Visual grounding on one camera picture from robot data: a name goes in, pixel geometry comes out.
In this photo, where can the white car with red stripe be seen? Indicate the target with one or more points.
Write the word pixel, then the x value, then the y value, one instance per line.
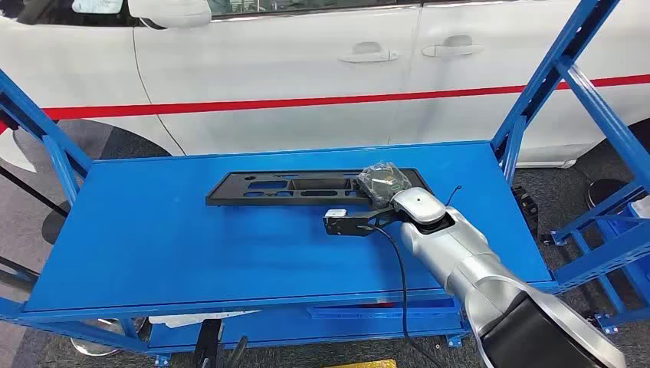
pixel 304 76

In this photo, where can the chrome stanchion base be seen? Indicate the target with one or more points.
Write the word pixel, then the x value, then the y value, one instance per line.
pixel 96 340

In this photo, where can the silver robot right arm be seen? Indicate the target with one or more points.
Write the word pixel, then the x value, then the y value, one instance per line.
pixel 457 254

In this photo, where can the black stanchion belt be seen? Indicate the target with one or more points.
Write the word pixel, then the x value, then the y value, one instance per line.
pixel 30 190

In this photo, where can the black round base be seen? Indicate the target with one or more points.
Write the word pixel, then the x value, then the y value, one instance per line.
pixel 607 193

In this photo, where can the black plastic frame part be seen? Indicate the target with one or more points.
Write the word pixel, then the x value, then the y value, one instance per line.
pixel 228 190

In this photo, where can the black clamp device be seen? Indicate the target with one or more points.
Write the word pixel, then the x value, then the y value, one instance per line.
pixel 525 208

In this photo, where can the yellow floor tape square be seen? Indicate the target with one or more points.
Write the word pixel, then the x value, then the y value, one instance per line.
pixel 363 364

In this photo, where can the black left wrist camera bracket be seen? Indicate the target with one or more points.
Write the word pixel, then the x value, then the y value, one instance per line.
pixel 207 345

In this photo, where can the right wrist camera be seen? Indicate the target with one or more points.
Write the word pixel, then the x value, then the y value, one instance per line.
pixel 350 223

